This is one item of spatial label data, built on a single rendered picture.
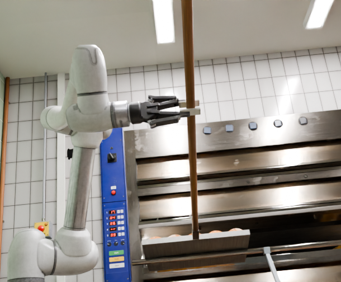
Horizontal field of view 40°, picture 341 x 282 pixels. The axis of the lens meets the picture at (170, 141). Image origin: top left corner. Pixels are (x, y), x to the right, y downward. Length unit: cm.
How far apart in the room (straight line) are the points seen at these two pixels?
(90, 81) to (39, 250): 88
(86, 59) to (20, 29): 158
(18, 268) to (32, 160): 128
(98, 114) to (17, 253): 83
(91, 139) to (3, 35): 126
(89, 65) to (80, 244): 92
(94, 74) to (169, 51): 179
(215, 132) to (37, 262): 157
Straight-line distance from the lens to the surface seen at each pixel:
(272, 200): 305
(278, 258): 299
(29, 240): 214
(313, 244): 265
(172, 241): 242
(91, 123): 155
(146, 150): 314
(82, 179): 214
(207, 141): 315
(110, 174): 308
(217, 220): 283
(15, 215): 320
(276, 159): 314
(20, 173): 327
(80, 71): 156
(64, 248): 216
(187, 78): 146
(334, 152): 326
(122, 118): 154
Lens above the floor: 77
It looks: 23 degrees up
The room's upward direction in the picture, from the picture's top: 6 degrees counter-clockwise
